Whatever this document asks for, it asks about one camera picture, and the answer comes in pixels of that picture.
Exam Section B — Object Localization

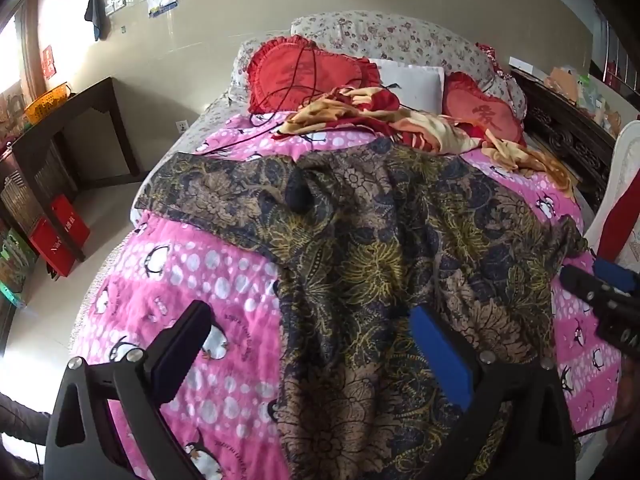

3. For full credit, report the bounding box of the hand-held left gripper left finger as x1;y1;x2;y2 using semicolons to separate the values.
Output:
45;300;213;480

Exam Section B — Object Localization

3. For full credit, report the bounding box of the red cloth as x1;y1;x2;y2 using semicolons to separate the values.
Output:
595;167;640;266

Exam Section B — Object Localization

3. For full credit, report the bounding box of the window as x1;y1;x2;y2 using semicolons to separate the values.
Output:
0;10;32;98

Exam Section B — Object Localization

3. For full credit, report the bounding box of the wicker basket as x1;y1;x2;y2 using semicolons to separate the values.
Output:
0;167;42;222

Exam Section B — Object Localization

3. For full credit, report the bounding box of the red box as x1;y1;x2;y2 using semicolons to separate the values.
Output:
29;220;76;278
50;194;92;261

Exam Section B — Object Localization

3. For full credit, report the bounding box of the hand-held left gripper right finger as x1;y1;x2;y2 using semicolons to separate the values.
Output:
407;304;583;480

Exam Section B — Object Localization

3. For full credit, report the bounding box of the green box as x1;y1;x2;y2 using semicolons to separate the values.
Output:
0;230;38;306

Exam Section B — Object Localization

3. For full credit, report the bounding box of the orange plastic basket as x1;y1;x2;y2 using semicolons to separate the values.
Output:
24;82;71;123

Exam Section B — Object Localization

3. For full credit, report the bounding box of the dark wooden desk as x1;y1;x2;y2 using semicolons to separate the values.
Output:
0;77;143;281

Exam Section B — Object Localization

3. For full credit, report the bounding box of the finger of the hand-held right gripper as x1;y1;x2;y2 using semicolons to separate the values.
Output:
559;264;621;307
592;257;640;295

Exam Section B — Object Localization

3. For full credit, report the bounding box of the pile of bags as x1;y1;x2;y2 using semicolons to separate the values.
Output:
545;62;626;133

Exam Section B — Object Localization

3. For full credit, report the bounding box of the large red ruffled heart pillow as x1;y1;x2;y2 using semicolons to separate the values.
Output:
247;35;383;116

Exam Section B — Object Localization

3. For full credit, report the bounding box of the blue hanging cloth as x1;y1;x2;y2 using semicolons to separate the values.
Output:
84;0;107;42

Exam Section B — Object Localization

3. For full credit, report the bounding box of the floral pillow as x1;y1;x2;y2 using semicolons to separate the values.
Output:
290;10;528;121

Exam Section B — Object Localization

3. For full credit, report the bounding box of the dark floral patterned shirt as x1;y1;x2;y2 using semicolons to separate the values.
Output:
134;137;588;480

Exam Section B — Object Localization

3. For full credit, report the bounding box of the red and yellow blanket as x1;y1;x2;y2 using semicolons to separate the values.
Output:
277;86;576;201

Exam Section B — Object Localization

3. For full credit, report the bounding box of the white pillow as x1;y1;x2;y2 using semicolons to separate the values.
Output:
370;58;446;113

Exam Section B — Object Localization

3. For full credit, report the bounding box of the white box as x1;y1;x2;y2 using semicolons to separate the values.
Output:
509;55;551;74

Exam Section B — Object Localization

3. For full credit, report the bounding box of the black cable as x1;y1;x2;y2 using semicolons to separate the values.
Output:
197;42;401;156
572;407;631;441

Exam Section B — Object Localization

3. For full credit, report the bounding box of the dark cloth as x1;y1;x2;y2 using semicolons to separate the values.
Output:
0;392;53;466

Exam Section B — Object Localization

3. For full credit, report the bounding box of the pink penguin print blanket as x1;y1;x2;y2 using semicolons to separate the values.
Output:
72;110;631;480

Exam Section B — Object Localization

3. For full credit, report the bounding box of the dark carved wooden headboard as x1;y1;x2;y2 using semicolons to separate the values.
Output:
510;67;618;211

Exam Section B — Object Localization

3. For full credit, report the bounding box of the small red heart pillow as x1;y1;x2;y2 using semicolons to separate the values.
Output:
442;71;527;147

